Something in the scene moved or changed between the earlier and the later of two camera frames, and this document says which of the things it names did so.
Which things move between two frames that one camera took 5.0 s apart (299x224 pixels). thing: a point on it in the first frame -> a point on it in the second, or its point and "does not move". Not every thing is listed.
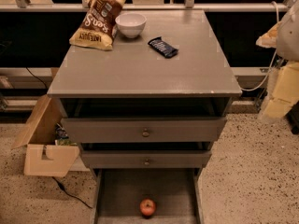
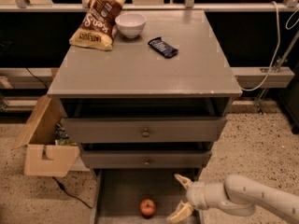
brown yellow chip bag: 99,25 does not move
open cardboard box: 42,156 does not move
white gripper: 289,36 -> 195,195
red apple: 148,206 does not move
